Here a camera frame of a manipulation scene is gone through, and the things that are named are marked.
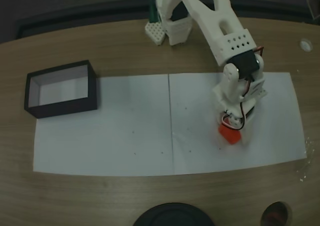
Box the red white servo wire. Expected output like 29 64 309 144
223 84 258 131

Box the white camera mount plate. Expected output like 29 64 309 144
249 79 268 100

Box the orange cube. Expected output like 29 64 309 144
218 123 243 146

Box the white perforated base plate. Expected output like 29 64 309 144
144 22 167 46

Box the white paper sheet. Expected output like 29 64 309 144
32 73 175 177
167 72 308 174

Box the green table clamp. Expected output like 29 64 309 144
149 0 162 24

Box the dark metal frame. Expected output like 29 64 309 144
306 0 320 25

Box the black rectangular box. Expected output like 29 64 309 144
23 60 98 119

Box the small dark round object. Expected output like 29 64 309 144
261 201 294 226

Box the large black round object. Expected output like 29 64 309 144
132 202 215 226

